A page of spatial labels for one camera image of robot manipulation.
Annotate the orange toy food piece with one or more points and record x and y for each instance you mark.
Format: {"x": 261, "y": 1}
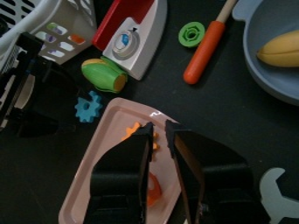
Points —
{"x": 154, "y": 189}

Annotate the white plastic slotted basket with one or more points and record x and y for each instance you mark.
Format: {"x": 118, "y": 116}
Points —
{"x": 74, "y": 17}

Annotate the green toy in basket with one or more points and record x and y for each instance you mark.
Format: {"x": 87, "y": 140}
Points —
{"x": 51, "y": 26}

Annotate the yellow toy gear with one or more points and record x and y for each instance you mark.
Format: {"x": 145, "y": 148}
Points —
{"x": 130, "y": 132}

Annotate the pink rectangular tray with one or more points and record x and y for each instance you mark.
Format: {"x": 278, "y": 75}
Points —
{"x": 105, "y": 131}

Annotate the blue toy gear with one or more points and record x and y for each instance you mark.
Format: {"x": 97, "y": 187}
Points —
{"x": 89, "y": 107}

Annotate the yellow toy banana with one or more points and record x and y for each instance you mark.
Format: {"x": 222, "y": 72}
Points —
{"x": 282, "y": 51}

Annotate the purple toy in basket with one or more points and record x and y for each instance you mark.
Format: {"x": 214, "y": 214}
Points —
{"x": 51, "y": 38}

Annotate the green toy nut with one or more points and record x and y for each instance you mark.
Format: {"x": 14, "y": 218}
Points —
{"x": 191, "y": 34}

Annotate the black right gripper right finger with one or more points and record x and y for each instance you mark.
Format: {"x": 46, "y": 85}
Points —
{"x": 214, "y": 180}

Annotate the orange toy in basket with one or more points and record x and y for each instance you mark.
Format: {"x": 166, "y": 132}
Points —
{"x": 77, "y": 38}

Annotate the white and red toy iron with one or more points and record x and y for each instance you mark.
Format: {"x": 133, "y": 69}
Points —
{"x": 133, "y": 43}

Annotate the white toy wrench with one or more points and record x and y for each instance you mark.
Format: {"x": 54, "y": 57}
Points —
{"x": 278, "y": 201}

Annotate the blue toy pot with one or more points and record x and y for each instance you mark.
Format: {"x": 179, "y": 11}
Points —
{"x": 265, "y": 81}

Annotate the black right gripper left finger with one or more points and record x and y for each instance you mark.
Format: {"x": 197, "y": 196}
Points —
{"x": 121, "y": 175}

